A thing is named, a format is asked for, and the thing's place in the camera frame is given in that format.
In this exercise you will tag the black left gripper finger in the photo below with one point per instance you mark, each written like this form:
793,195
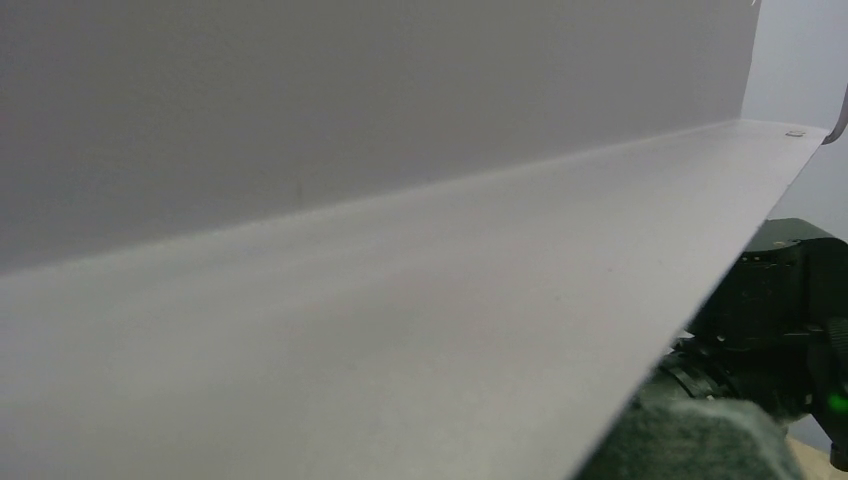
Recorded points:
693,439

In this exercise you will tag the lilac music stand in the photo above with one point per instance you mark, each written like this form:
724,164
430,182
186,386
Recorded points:
361,239

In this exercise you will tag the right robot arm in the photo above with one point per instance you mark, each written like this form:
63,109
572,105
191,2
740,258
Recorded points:
773,332

